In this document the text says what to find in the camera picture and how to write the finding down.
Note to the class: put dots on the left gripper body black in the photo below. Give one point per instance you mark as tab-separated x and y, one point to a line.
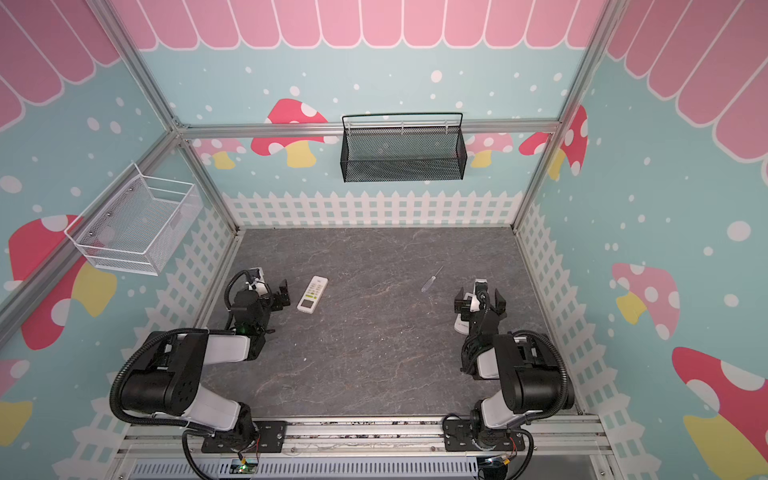
276	297

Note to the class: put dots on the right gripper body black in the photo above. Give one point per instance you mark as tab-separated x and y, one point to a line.
481	301

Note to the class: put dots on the white remote control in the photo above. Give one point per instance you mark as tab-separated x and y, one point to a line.
312	294
461	326

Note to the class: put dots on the clear handle screwdriver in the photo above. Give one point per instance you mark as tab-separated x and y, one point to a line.
430	281

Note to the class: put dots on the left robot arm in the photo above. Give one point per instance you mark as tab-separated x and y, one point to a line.
160	383

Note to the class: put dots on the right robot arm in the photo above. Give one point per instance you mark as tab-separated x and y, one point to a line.
532	376

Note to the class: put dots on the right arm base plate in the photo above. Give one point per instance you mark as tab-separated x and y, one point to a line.
460	435

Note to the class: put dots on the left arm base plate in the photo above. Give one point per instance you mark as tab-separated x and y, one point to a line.
268	437

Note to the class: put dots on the black mesh wall basket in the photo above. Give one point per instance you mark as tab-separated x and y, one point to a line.
403	147

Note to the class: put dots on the white mesh wall basket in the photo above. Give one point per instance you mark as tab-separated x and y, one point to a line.
137	227

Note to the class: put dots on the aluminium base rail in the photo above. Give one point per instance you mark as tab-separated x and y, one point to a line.
562	447

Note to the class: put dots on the white slotted cable duct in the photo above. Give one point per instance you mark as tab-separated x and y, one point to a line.
345	468

